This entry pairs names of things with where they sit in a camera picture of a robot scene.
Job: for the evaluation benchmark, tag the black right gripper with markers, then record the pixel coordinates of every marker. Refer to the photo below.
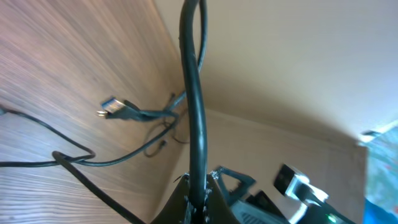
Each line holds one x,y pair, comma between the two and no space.
256,209

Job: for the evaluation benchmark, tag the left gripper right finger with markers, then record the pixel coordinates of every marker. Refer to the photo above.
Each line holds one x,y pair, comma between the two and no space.
216,210

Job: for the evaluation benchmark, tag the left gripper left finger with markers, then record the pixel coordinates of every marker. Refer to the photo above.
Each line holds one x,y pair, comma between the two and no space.
177,208

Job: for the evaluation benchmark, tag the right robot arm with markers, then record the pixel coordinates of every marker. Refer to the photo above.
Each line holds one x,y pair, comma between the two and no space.
324,213

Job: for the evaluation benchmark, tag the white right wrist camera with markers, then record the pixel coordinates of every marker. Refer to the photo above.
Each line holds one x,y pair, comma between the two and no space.
295,185

